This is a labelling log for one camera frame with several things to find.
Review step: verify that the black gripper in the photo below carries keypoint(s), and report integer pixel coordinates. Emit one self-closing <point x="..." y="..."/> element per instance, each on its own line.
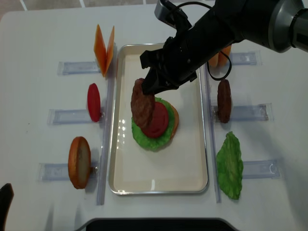
<point x="173" y="65"/>

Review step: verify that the brown meat patty front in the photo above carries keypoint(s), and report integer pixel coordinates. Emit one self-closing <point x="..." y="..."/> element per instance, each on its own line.
<point x="142" y="106"/>

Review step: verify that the brown meat patty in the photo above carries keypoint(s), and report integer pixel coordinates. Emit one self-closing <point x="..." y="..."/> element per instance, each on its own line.
<point x="224" y="101"/>
<point x="142" y="106"/>

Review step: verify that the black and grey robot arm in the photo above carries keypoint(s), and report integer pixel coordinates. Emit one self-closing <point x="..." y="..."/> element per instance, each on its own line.
<point x="275" y="24"/>

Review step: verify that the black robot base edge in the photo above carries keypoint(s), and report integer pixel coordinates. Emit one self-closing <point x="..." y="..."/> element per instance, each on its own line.
<point x="158" y="224"/>

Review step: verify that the red tomato slice on tray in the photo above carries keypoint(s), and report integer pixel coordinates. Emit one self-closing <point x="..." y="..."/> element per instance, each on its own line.
<point x="159" y="122"/>

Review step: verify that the orange cheese slice leaning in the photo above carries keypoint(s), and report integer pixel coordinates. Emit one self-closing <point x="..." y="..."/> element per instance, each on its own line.
<point x="110" y="49"/>

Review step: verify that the green lettuce leaf on tray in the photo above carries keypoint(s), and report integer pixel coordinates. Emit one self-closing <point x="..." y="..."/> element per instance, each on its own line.
<point x="150" y="143"/>

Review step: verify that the red tomato slice in rack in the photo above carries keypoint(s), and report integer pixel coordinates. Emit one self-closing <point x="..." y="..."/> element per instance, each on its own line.
<point x="94" y="102"/>

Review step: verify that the orange cheese slice upright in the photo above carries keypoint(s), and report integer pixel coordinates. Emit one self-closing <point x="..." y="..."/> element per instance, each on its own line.
<point x="100" y="50"/>

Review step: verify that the brown meat patty rear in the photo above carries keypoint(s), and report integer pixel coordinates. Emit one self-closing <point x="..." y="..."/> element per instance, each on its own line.
<point x="224" y="101"/>

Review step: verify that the green lettuce leaf in rack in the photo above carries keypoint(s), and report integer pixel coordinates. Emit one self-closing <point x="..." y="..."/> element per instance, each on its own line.
<point x="230" y="167"/>

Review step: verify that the bottom bun half on tray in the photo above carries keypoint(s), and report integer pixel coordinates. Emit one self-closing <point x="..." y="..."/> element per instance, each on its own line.
<point x="176" y="123"/>

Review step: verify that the sesame bun half inner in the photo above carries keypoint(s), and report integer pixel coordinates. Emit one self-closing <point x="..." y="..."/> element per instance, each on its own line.
<point x="222" y="59"/>

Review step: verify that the white metal tray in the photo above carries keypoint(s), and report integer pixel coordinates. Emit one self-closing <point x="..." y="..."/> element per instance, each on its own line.
<point x="180" y="166"/>

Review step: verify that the bun half in left rack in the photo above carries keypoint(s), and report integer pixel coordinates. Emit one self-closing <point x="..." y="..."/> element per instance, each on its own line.
<point x="79" y="162"/>

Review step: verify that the clear acrylic rack left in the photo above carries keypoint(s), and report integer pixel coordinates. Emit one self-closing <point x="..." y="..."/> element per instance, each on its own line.
<point x="98" y="170"/>

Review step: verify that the clear acrylic rack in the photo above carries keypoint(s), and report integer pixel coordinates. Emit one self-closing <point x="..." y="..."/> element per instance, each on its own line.
<point x="241" y="114"/>
<point x="98" y="170"/>

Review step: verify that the clear acrylic rack right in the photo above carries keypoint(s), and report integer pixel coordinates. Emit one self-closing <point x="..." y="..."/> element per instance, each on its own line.
<point x="241" y="114"/>

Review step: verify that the dark object bottom left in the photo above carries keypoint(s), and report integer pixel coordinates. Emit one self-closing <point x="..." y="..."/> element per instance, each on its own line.
<point x="6" y="197"/>

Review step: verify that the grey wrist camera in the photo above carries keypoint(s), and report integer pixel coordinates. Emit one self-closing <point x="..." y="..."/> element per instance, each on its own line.
<point x="162" y="10"/>

